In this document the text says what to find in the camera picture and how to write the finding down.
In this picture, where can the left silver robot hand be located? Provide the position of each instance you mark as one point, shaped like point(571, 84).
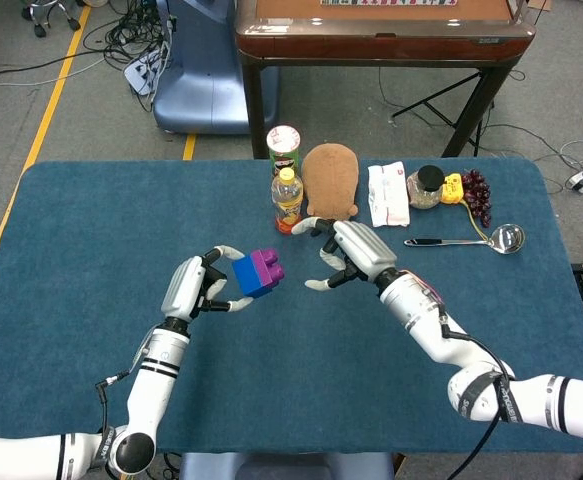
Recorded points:
point(183, 290)

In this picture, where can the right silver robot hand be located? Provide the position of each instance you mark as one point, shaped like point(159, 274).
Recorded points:
point(366, 250)

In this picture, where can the blue toy brick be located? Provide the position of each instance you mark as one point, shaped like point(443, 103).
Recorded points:
point(250, 276)

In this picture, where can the purple toy brick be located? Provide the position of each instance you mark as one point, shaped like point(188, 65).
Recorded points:
point(268, 267)

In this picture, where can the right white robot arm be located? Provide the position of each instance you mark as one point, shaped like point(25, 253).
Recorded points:
point(421, 310)

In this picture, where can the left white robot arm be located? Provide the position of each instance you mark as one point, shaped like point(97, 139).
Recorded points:
point(156, 370)

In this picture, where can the white tissue packet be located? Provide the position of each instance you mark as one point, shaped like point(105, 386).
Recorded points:
point(388, 197)

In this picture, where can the brown plush toy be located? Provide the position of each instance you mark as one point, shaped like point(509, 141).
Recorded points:
point(331, 185)

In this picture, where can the glass jar black lid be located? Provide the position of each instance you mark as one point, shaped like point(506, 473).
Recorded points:
point(425, 192)

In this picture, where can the yellow drink bottle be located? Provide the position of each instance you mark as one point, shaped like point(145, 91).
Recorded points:
point(287, 205)

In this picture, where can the blue felt table cover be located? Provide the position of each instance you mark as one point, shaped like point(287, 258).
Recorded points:
point(96, 240)

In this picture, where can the purple grape bunch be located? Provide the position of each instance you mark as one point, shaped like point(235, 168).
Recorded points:
point(477, 192)

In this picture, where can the green chips can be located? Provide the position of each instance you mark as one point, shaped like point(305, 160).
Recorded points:
point(283, 145)

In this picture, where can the grey blue robot torso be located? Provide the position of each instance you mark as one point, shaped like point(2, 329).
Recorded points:
point(281, 467)

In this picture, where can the brown mahjong table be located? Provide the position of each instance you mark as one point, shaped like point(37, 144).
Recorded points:
point(371, 45)

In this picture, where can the blue grey machine base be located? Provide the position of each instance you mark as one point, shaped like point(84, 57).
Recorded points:
point(206, 85)

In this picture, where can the white power strip with plugs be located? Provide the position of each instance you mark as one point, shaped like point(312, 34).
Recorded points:
point(138, 75)

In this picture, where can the row of mahjong tiles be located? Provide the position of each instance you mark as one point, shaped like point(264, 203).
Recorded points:
point(386, 2)

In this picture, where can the office chair wheel base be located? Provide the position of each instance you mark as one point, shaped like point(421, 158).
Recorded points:
point(38, 27)

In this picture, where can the brown cardboard box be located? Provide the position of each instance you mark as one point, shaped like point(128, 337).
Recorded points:
point(541, 4)

